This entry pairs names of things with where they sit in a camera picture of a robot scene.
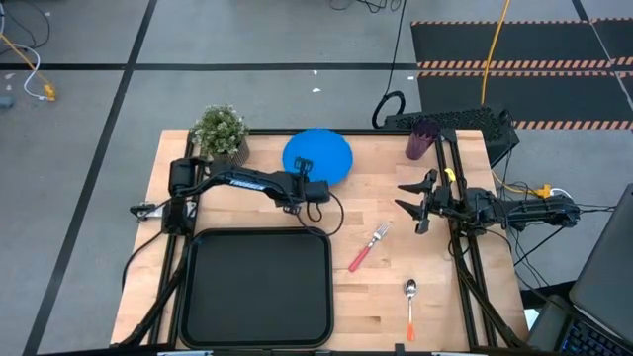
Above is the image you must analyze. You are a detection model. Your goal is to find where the black hazard-striped floor mat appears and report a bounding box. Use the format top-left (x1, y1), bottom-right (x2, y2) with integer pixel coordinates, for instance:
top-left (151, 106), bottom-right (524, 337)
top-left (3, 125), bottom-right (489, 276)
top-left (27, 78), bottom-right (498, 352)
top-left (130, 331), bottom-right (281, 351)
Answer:
top-left (590, 17), bottom-right (633, 66)
top-left (417, 71), bottom-right (633, 131)
top-left (409, 20), bottom-right (614, 69)

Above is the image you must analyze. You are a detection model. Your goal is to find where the white floor cable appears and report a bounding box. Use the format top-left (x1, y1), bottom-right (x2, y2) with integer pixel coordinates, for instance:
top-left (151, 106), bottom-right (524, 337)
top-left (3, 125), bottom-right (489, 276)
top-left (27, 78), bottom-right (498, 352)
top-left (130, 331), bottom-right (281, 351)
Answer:
top-left (9, 43), bottom-right (48, 100)

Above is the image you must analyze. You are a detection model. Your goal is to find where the black clamp bracket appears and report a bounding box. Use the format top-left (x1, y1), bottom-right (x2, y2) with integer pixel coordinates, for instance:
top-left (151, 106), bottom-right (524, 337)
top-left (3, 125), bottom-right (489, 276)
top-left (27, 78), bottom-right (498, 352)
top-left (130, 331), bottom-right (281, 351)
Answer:
top-left (129, 201), bottom-right (165, 222)

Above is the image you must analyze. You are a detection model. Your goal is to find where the black perforated computer tower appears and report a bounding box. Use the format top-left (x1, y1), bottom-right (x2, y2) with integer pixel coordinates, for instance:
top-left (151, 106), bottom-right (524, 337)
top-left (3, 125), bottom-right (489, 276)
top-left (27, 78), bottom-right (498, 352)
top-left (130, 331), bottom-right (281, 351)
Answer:
top-left (383, 106), bottom-right (521, 169)

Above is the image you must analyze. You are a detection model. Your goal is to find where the black arm base cable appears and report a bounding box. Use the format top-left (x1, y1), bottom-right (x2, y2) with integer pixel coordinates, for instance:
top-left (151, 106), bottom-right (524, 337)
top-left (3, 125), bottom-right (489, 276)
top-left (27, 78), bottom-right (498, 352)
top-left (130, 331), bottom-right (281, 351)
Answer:
top-left (121, 229), bottom-right (165, 293)
top-left (513, 224), bottom-right (568, 268)

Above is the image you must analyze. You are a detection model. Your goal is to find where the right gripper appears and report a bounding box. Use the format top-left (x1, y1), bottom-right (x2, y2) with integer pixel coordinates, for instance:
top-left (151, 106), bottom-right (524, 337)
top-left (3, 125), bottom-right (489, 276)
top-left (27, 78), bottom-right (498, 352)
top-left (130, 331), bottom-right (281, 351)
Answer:
top-left (394, 169), bottom-right (469, 235)

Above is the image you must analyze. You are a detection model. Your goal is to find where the black keyboard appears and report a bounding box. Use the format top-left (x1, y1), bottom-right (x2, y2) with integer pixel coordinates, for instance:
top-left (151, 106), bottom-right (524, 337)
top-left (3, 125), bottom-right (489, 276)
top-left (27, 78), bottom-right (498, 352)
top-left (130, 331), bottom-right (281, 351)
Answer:
top-left (558, 315), bottom-right (633, 356)

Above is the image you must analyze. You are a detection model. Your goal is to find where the black plastic tray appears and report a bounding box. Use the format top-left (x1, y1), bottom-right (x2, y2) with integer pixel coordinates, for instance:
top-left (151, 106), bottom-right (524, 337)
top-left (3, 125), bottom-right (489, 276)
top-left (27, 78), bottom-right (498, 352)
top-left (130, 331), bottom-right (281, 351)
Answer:
top-left (178, 225), bottom-right (335, 350)

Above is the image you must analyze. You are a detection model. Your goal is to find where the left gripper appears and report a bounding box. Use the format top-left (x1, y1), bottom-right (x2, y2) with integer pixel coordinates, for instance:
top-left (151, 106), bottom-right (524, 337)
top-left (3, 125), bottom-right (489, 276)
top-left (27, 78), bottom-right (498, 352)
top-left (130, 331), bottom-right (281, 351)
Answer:
top-left (294, 156), bottom-right (331, 205)

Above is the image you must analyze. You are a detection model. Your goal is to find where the potted plant striped pot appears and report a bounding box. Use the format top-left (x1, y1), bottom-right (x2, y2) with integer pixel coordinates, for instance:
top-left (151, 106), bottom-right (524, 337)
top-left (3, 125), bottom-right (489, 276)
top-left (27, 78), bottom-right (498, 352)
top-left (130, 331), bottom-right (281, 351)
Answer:
top-left (190, 103), bottom-right (251, 168)

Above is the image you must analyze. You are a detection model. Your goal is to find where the red-handled metal fork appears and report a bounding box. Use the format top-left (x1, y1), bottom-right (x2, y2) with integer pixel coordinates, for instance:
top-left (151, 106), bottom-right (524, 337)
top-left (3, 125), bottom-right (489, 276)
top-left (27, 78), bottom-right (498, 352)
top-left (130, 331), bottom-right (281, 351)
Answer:
top-left (347, 221), bottom-right (392, 274)

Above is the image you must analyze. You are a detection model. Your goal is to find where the yellow cable with plug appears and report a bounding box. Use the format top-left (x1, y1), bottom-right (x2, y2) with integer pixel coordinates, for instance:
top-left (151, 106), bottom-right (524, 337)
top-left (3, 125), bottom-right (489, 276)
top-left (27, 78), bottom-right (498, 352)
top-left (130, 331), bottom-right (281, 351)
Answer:
top-left (0, 32), bottom-right (57, 103)

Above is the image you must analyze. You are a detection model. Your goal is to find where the black looped floor cable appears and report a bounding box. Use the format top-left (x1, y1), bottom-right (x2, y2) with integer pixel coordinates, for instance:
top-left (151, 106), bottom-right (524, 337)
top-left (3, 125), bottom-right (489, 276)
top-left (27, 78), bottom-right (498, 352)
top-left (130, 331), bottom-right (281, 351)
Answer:
top-left (370, 0), bottom-right (409, 130)

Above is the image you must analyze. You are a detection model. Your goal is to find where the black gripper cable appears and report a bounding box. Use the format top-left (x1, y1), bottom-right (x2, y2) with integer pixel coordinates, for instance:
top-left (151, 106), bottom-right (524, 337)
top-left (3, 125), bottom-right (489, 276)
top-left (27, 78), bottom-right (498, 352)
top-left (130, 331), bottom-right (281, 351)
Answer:
top-left (304, 191), bottom-right (345, 237)

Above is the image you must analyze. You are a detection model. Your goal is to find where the orange-handled metal spoon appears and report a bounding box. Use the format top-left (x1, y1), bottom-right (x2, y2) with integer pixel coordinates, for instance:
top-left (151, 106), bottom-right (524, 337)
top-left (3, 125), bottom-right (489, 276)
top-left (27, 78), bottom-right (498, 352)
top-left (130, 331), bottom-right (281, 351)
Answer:
top-left (404, 278), bottom-right (419, 343)

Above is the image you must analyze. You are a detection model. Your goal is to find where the purple translucent cup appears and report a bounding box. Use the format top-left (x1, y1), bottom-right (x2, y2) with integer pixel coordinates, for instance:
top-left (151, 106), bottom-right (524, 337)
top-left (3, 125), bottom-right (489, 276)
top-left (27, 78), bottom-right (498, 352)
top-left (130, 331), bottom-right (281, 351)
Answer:
top-left (405, 117), bottom-right (441, 162)

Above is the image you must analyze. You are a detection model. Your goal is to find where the blue round plate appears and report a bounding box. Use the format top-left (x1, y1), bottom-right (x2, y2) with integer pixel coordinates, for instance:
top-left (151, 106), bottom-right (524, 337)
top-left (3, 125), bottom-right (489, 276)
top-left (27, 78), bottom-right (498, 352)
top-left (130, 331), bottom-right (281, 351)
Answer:
top-left (281, 127), bottom-right (355, 187)

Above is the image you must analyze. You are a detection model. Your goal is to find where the yellow floor cable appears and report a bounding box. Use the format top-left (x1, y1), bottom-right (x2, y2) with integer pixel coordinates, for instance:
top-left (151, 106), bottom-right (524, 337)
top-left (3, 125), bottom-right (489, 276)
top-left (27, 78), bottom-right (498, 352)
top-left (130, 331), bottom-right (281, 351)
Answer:
top-left (480, 0), bottom-right (513, 108)

